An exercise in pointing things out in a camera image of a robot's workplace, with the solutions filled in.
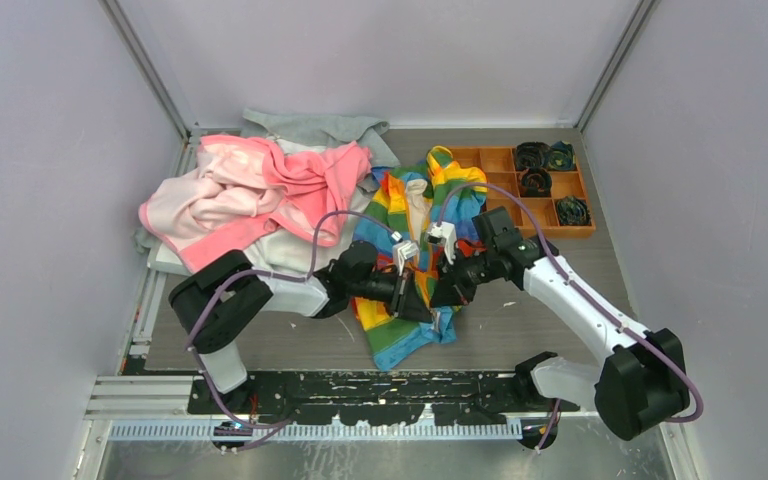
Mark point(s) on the silver slotted aluminium rail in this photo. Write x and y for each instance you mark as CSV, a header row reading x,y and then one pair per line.
x,y
226,430

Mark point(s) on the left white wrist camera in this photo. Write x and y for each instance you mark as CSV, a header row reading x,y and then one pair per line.
x,y
403,250

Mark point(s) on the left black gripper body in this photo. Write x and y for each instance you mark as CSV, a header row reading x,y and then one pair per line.
x,y
387,288

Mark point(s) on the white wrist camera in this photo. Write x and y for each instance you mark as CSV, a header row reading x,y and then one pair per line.
x,y
403,250
442,236

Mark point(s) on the pink fleece garment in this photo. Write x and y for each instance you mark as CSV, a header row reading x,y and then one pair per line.
x,y
243,189

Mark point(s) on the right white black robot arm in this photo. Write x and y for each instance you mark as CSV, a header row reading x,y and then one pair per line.
x,y
638,379

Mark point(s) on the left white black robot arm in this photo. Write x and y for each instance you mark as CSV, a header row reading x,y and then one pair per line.
x,y
215,304

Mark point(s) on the rainbow striped zip jacket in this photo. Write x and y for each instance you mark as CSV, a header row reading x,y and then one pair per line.
x,y
408,200

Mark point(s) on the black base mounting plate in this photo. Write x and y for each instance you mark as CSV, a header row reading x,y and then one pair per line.
x,y
471,397

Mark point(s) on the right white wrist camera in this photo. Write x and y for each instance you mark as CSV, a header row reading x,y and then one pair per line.
x,y
442,236

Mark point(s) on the dark rolled tie back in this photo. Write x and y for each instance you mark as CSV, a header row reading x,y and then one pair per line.
x,y
530,155

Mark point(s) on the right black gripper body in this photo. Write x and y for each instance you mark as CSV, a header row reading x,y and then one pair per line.
x,y
475,269

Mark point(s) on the orange compartment tray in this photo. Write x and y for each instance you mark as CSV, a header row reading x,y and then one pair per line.
x,y
498,165

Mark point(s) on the grey white garment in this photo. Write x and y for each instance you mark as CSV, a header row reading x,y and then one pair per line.
x,y
296,133

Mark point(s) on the blue green rolled tie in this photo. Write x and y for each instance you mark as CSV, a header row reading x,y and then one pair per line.
x,y
572,211

